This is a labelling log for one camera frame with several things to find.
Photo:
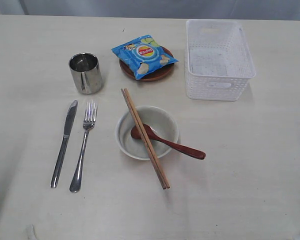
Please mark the white perforated plastic basket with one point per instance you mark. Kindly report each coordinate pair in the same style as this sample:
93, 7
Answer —
218, 63

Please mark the blue Lays chips bag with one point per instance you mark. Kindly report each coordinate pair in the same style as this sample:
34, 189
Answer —
143, 56

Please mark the silver metal fork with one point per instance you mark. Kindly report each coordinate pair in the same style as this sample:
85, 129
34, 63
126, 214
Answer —
89, 123

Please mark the reddish brown wooden spoon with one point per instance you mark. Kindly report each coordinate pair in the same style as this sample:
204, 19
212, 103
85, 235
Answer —
191, 152

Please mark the dark wooden chopstick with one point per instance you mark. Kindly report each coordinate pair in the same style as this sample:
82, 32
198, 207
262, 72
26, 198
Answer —
145, 139

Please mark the white floral ceramic bowl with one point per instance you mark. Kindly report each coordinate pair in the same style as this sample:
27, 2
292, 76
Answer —
161, 122

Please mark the silver table knife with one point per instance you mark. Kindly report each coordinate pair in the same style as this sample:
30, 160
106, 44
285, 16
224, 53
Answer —
70, 117

